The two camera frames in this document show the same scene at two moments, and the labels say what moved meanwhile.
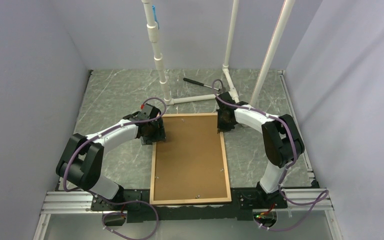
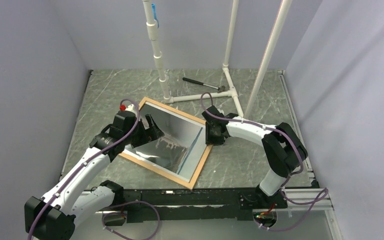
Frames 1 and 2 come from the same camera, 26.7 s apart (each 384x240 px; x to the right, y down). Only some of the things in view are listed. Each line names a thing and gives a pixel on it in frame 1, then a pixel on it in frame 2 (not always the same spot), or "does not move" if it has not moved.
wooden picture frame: [152, 202] → [156, 168]
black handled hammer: [220, 90] does not move
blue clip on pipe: [154, 11] does not move
